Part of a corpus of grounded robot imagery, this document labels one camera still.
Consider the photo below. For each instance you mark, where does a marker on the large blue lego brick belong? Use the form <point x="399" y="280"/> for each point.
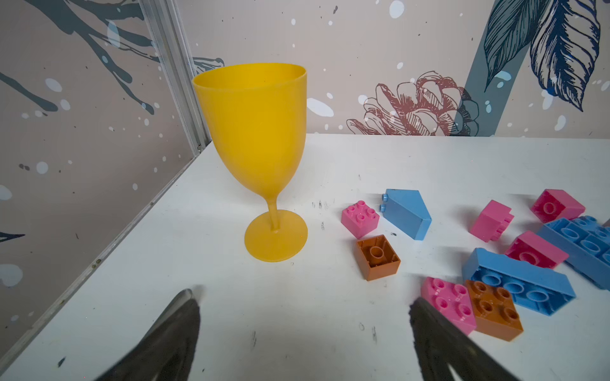
<point x="587" y="244"/>

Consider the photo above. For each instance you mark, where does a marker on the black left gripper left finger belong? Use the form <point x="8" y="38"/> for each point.
<point x="167" y="350"/>

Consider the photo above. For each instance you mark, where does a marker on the blue sloped lego brick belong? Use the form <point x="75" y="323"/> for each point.
<point x="406" y="210"/>

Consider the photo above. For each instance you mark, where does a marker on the yellow plastic goblet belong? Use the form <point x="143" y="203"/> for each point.
<point x="257" y="117"/>

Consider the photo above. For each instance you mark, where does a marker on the brown lego brick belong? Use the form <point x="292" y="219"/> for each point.
<point x="376" y="258"/>
<point x="494" y="311"/>

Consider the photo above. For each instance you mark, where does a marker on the pink lego brick on side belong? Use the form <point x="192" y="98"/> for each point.
<point x="492" y="222"/>

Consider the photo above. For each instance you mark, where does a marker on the pink lego brick front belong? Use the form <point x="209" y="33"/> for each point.
<point x="452" y="301"/>

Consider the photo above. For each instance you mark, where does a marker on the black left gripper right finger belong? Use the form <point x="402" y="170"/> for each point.
<point x="442" y="349"/>

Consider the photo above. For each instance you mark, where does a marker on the blue long lego brick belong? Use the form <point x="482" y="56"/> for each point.
<point x="541" y="290"/>

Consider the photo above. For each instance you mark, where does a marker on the brown lego brick front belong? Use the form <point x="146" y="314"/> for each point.
<point x="494" y="311"/>

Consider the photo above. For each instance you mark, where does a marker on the small pink lego brick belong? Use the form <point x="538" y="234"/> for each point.
<point x="360" y="219"/>

